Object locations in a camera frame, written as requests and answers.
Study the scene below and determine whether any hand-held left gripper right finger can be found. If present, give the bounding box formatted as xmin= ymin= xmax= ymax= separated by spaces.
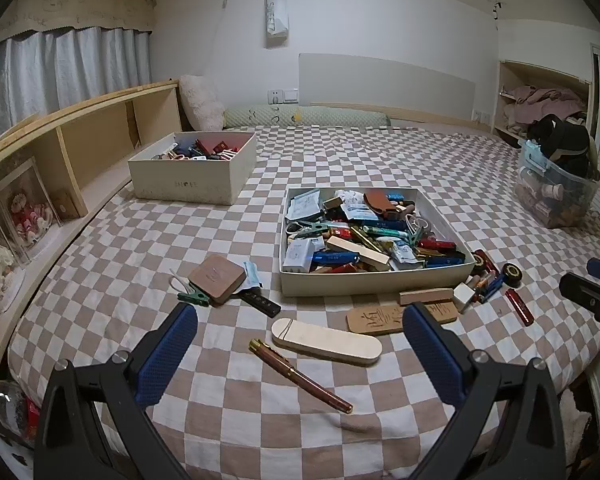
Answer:
xmin=403 ymin=302 xmax=567 ymax=480

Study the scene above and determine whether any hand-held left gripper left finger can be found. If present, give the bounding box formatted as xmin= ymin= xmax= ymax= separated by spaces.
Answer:
xmin=34 ymin=302 xmax=199 ymax=480

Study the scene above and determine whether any small wooden block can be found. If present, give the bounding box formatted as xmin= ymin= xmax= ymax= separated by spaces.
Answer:
xmin=399 ymin=287 xmax=455 ymax=306

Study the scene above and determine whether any carved wooden plaque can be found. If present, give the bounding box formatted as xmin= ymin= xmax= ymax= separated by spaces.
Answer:
xmin=347 ymin=300 xmax=458 ymax=336

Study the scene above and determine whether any red glitter lighter case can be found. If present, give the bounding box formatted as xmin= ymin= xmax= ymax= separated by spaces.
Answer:
xmin=505 ymin=290 xmax=534 ymax=326

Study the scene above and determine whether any square wooden coaster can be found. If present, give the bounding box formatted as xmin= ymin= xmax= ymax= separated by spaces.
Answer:
xmin=187 ymin=254 xmax=246 ymax=306

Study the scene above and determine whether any shallow white box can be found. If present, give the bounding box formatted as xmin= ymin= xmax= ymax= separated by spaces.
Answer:
xmin=279 ymin=186 xmax=477 ymax=297

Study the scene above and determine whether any light wooden pen case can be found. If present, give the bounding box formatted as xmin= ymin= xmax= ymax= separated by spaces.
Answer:
xmin=272 ymin=317 xmax=383 ymax=367

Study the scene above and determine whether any brown pen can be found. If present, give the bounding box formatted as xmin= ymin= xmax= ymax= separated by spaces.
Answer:
xmin=249 ymin=339 xmax=354 ymax=415

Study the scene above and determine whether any white charger cube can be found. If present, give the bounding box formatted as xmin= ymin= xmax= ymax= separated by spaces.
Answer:
xmin=452 ymin=282 xmax=476 ymax=314

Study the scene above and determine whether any clear plastic bin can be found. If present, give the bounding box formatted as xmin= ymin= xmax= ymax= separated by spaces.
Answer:
xmin=514 ymin=140 xmax=598 ymax=228

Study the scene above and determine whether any white fluffy cloth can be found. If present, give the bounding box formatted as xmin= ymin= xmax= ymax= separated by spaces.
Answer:
xmin=562 ymin=390 xmax=593 ymax=461

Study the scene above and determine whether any black stick lighter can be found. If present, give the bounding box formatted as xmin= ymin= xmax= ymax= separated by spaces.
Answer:
xmin=240 ymin=287 xmax=282 ymax=319

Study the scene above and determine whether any teal mask packet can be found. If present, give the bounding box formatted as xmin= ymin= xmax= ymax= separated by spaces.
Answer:
xmin=240 ymin=261 xmax=264 ymax=291

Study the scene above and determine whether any long light wooden block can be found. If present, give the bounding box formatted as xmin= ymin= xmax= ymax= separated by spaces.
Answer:
xmin=326 ymin=236 xmax=390 ymax=267

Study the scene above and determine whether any black bag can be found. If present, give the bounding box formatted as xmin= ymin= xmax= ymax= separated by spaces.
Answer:
xmin=526 ymin=114 xmax=600 ymax=181

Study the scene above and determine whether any teal tube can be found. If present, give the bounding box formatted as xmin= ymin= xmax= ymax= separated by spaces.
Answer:
xmin=367 ymin=225 xmax=411 ymax=239

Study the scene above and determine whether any blue metallic tube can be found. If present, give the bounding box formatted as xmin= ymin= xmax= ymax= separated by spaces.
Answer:
xmin=312 ymin=251 xmax=361 ymax=267

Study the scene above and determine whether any brown leather pouch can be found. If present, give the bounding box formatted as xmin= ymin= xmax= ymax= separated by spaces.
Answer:
xmin=364 ymin=191 xmax=399 ymax=216

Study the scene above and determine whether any white paper packet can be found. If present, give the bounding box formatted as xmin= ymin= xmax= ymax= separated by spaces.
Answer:
xmin=282 ymin=238 xmax=315 ymax=274

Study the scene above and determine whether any clear plastic bottle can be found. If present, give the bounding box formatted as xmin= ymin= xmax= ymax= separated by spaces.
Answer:
xmin=0 ymin=380 xmax=36 ymax=461

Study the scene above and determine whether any white shoe box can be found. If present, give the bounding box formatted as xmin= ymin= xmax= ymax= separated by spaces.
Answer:
xmin=127 ymin=131 xmax=257 ymax=206

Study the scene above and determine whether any pile of pink clothes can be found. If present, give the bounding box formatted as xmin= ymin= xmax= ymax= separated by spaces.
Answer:
xmin=502 ymin=85 xmax=586 ymax=128

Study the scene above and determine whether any clear packet with printed label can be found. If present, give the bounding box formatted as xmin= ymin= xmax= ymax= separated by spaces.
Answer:
xmin=286 ymin=190 xmax=321 ymax=221

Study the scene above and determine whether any red doll display box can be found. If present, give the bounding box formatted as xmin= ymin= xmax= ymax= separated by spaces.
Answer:
xmin=0 ymin=157 xmax=62 ymax=261

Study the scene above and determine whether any pile of small trinkets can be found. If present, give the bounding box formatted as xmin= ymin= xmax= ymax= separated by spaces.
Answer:
xmin=150 ymin=132 xmax=243 ymax=162

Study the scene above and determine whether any open wooden cabinet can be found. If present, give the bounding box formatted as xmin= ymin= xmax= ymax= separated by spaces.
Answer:
xmin=494 ymin=60 xmax=593 ymax=148

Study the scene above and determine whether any checkered bedsheet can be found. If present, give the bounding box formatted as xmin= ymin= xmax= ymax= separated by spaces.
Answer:
xmin=7 ymin=125 xmax=600 ymax=480

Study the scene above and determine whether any wooden bedside shelf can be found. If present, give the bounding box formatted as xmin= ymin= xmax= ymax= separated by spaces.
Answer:
xmin=0 ymin=80 xmax=183 ymax=381

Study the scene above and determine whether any white fluffy pillow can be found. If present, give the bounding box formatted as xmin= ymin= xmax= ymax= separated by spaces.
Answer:
xmin=179 ymin=75 xmax=226 ymax=132

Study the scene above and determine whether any green long bolster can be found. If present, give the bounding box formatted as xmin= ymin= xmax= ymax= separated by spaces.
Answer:
xmin=223 ymin=105 xmax=391 ymax=128

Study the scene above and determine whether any white headboard panel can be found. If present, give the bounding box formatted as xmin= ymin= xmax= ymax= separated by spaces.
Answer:
xmin=298 ymin=52 xmax=476 ymax=121

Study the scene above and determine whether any grey curtain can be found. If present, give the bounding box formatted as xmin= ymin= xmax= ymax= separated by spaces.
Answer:
xmin=0 ymin=25 xmax=153 ymax=151

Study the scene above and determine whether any hanging white plastic bag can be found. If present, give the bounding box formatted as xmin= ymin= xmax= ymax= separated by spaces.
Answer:
xmin=265 ymin=0 xmax=289 ymax=38

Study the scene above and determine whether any beige curtain valance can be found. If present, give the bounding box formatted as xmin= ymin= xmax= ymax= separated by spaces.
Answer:
xmin=0 ymin=0 xmax=156 ymax=53

